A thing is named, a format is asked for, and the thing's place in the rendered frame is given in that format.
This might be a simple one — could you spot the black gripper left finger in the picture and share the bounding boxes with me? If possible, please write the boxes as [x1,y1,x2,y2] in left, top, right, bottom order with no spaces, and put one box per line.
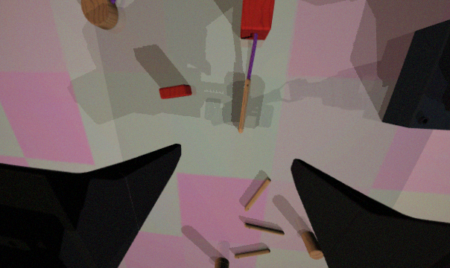
[0,144,181,268]

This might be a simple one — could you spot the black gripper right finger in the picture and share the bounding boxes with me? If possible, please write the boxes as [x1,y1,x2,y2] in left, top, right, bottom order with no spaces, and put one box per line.
[291,159,450,268]

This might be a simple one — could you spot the round wooden disc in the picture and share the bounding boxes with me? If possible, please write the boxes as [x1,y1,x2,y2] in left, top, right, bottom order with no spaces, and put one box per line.
[81,0,118,30]

